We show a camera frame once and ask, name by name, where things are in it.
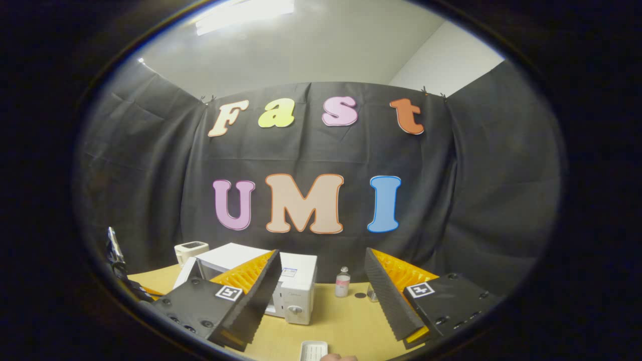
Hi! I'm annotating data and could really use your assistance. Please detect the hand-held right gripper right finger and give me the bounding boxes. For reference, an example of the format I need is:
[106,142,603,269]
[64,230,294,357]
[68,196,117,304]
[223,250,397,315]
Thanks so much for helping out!
[365,247,502,350]

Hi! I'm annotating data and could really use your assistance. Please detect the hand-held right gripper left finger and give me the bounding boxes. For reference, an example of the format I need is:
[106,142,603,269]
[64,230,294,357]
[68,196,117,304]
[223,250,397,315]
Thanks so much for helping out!
[142,249,282,352]

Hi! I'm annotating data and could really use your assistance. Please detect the white microwave oven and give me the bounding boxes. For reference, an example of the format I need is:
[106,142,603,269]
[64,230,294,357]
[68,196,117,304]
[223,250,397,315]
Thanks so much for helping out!
[173,243,318,325]

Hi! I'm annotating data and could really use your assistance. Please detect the white rectangular food tray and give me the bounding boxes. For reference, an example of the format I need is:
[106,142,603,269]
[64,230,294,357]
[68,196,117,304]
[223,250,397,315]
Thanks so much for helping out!
[299,341,329,361]

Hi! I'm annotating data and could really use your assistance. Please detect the small clear bottle pink label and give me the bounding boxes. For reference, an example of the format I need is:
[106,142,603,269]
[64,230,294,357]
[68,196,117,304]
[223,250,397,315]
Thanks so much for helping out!
[335,266,351,298]

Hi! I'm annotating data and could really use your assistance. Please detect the small white toaster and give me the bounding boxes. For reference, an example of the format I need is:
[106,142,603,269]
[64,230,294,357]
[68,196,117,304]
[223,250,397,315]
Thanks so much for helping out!
[174,241,210,266]

